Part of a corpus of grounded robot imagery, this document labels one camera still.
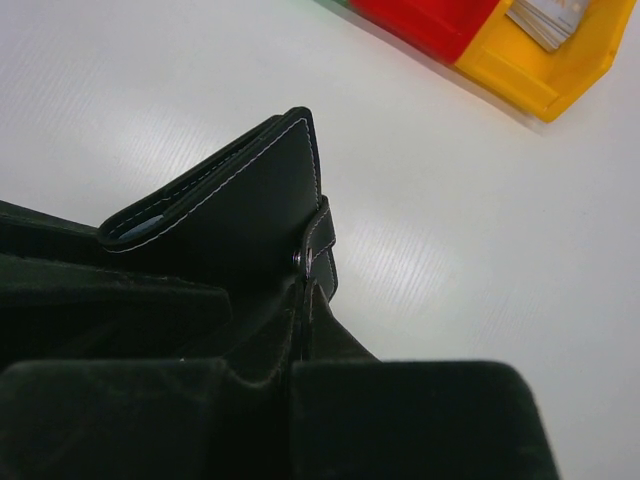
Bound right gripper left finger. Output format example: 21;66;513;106
1;282;305;479

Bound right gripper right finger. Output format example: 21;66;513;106
289;282;555;479

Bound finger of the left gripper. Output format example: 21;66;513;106
1;202;232;368

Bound black leather card holder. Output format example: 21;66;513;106
98;107;338;297

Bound silver cards in yellow bin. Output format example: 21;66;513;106
507;0;591;52

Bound yellow plastic bin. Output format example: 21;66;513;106
455;0;635;123

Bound red plastic bin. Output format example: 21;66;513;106
348;0;499;64

